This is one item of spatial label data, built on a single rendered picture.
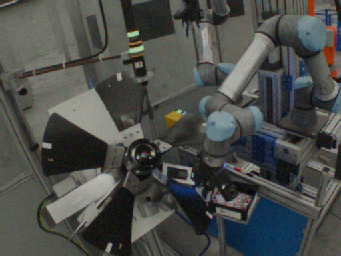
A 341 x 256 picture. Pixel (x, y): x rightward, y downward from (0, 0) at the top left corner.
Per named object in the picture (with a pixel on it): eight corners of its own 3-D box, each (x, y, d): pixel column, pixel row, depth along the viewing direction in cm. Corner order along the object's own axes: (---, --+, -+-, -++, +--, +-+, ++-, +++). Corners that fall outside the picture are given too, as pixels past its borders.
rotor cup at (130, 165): (108, 165, 94) (115, 155, 83) (132, 137, 102) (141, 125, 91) (138, 189, 95) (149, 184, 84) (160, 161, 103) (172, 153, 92)
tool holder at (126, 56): (124, 84, 84) (117, 56, 79) (132, 77, 90) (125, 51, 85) (149, 81, 81) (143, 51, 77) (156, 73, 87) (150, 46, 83)
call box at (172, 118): (167, 132, 151) (164, 115, 146) (180, 124, 156) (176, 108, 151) (186, 140, 139) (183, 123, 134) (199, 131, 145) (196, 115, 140)
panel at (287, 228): (197, 226, 188) (185, 158, 157) (198, 225, 189) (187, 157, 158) (289, 282, 130) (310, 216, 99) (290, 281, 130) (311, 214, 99)
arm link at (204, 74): (217, 82, 144) (214, 5, 153) (192, 83, 149) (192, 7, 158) (220, 88, 156) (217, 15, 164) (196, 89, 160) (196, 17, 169)
